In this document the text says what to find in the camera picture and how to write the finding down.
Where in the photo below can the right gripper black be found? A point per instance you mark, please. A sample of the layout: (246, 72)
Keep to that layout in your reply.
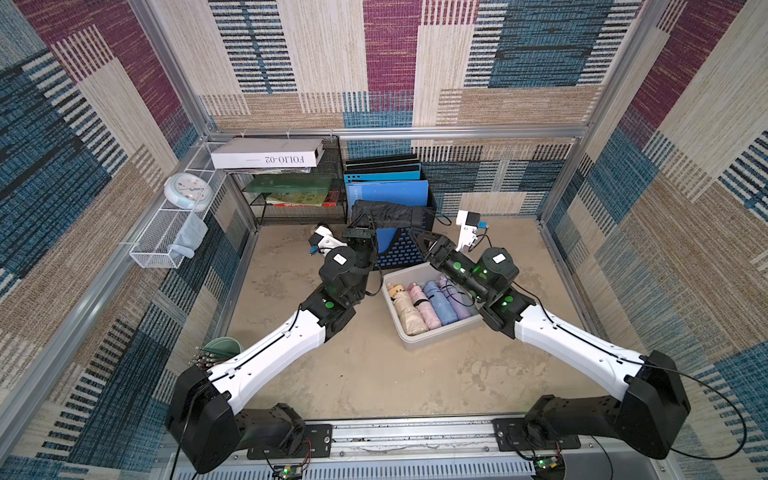
(432, 247)

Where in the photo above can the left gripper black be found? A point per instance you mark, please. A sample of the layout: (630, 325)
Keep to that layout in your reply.
(363, 239)

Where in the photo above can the pale pink umbrella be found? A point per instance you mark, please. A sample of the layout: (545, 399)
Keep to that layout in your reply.
(424, 306)

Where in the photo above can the lilac umbrella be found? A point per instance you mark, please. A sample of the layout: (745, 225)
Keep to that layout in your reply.
(462, 307)

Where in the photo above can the blue umbrella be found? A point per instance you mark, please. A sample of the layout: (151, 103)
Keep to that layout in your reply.
(440, 303)

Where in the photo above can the beige umbrella wooden handle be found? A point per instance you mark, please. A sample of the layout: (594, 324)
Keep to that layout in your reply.
(409, 316)

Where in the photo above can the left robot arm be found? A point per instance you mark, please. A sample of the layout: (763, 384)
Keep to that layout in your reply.
(208, 415)

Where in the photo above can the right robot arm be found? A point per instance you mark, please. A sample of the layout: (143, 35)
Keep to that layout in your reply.
(645, 404)

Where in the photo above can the white plastic storage box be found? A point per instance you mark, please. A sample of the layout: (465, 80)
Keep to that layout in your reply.
(421, 274)

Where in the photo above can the white FOLIO-02 box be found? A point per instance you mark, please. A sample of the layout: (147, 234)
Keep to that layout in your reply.
(253, 153)

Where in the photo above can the black mesh file holder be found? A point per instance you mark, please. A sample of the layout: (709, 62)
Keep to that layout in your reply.
(396, 249)

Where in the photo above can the blue clip file folder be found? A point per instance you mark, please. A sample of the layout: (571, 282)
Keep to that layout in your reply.
(408, 192)

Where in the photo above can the teal file folder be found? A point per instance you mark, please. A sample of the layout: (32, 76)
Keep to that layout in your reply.
(387, 173)

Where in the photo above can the red and green book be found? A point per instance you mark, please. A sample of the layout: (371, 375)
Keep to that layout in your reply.
(303, 199)

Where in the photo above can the green book on shelf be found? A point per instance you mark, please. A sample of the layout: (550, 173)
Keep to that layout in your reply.
(289, 183)

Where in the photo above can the light blue cloth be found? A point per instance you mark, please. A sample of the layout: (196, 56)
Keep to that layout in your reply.
(188, 238)

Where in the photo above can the green pen cup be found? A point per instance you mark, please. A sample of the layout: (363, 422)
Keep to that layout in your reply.
(216, 351)

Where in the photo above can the white round clock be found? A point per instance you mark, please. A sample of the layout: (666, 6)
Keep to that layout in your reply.
(188, 192)

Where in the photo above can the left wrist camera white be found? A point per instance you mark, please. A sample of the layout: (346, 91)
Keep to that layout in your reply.
(322, 241)

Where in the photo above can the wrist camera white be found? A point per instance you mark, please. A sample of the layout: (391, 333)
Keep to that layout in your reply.
(472, 229)
(322, 241)

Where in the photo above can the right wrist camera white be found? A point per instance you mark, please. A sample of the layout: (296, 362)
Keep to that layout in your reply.
(472, 229)

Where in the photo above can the black wire shelf rack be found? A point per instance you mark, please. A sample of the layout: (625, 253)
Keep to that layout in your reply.
(330, 164)

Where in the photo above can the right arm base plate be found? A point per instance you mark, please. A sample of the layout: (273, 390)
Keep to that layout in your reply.
(515, 433)

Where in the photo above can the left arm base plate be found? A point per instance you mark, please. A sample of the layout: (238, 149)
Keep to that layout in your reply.
(314, 440)

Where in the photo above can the white wire wall basket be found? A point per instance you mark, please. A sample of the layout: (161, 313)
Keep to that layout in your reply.
(149, 242)

